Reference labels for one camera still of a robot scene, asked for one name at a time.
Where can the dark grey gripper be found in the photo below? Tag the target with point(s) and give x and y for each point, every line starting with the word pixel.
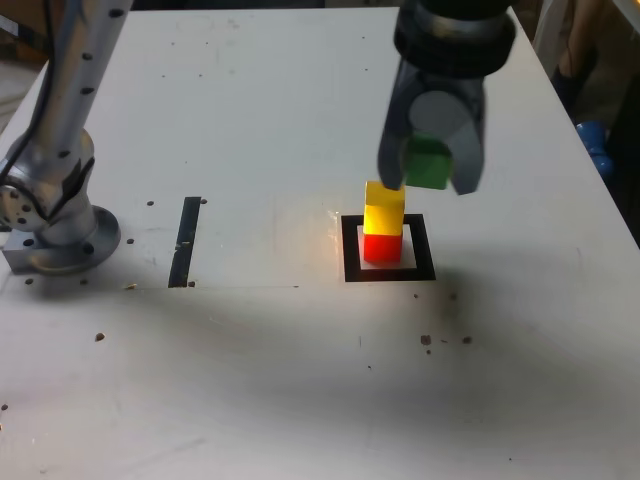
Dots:
pixel 450 82

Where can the green cube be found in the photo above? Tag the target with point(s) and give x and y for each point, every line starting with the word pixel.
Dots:
pixel 425 167

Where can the yellow cube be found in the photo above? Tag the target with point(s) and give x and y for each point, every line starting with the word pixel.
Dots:
pixel 383 215

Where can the red cube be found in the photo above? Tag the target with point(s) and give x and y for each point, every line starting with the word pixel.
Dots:
pixel 382 248

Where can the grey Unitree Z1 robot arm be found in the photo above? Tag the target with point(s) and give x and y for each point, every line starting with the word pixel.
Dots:
pixel 75 100

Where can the black tape square outline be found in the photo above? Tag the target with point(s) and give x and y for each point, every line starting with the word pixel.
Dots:
pixel 350 250

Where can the blue plastic object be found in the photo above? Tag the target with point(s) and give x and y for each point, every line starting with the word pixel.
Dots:
pixel 595 137

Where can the person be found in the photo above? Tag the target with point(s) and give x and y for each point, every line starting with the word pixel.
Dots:
pixel 575 55

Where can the black tape strip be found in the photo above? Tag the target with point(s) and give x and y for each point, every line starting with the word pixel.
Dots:
pixel 182 250

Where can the white metal frame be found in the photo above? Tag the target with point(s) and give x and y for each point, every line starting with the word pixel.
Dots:
pixel 542 30

